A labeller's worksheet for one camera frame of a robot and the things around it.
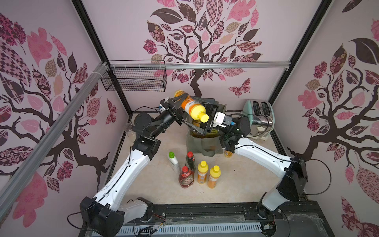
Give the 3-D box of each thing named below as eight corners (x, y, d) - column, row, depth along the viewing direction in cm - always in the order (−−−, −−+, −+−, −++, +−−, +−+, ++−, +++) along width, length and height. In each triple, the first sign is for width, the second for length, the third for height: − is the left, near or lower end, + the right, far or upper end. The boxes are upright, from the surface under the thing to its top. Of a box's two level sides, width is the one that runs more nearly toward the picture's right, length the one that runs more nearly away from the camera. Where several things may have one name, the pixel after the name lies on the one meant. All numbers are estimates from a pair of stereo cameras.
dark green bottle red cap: (188, 175, 88) (188, 162, 74) (186, 166, 91) (185, 152, 77) (195, 173, 88) (195, 160, 75) (192, 164, 92) (192, 150, 78)
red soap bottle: (180, 188, 83) (178, 176, 69) (181, 179, 86) (178, 166, 72) (194, 188, 83) (194, 176, 69) (193, 179, 86) (194, 166, 72)
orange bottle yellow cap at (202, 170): (197, 184, 84) (198, 168, 67) (197, 178, 87) (198, 160, 69) (205, 184, 84) (208, 168, 67) (205, 178, 87) (208, 160, 69)
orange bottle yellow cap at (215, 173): (210, 191, 83) (215, 175, 65) (206, 185, 85) (210, 168, 67) (216, 187, 84) (222, 171, 66) (212, 181, 86) (217, 164, 68)
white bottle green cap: (174, 175, 88) (171, 162, 74) (171, 167, 91) (167, 152, 77) (180, 173, 89) (177, 159, 75) (176, 165, 92) (173, 150, 78)
